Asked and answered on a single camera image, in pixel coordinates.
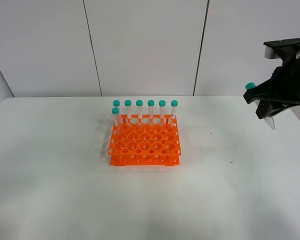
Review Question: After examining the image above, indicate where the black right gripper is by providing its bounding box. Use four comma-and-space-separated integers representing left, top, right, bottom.
243, 42, 300, 120

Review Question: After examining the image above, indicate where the teal capped test tube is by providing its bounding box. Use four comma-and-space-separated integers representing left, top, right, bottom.
245, 82, 276, 130

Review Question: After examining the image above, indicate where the orange test tube rack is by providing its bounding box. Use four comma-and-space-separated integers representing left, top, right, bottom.
108, 114, 182, 166

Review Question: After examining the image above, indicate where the second row left tube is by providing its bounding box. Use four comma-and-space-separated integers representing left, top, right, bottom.
111, 107, 121, 132

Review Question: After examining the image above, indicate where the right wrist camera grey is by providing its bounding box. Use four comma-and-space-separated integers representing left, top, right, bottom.
264, 46, 281, 60

